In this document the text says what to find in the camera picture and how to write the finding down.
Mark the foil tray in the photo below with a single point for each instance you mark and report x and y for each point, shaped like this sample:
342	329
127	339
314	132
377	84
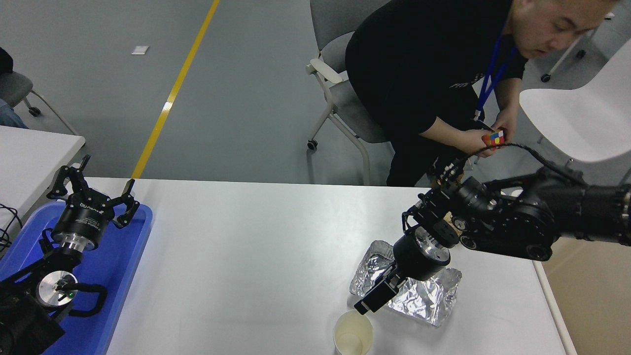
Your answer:
429	301

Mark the grey wheeled armchair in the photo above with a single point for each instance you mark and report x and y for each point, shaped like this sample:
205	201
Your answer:
335	29

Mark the person with puzzle cube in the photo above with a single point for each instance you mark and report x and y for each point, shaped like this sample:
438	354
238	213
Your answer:
419	64

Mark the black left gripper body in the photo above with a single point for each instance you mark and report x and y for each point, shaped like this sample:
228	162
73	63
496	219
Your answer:
84	219

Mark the blue plastic tray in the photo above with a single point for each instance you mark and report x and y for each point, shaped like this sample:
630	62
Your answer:
113	276

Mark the person's left forearm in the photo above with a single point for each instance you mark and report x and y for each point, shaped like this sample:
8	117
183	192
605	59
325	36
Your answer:
510	96

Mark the yellow floor tape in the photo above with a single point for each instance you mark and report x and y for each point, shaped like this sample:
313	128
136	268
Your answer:
157	128

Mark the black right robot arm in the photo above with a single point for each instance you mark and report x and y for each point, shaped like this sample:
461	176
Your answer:
542	217

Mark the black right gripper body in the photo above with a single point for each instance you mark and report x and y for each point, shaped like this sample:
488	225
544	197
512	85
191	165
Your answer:
414	261

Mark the white plastic chair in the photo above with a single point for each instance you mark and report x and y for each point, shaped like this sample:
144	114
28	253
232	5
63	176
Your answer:
581	123

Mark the white paper cup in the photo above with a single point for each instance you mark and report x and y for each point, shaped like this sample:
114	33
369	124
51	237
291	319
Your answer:
352	330

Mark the white side table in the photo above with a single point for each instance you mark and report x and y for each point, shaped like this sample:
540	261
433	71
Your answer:
29	158

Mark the multicoloured puzzle cube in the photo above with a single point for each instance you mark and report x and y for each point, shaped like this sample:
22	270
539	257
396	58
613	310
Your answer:
494	138

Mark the person in blue trousers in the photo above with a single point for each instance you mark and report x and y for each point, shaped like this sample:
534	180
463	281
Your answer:
10	118

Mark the grey chair with thin legs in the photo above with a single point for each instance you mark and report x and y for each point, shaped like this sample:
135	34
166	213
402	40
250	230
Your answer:
12	86

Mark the person's left hand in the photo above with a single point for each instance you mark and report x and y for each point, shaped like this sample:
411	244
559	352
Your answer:
508	123

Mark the person's right forearm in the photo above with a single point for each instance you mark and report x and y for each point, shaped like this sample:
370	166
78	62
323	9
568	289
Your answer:
441	132

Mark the grey chair with white frame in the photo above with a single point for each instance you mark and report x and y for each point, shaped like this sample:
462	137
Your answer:
545	78

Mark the large pale bin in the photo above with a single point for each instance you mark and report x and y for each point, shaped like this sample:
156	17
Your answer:
591	296

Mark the person's right hand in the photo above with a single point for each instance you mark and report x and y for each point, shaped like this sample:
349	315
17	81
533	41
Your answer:
471	142

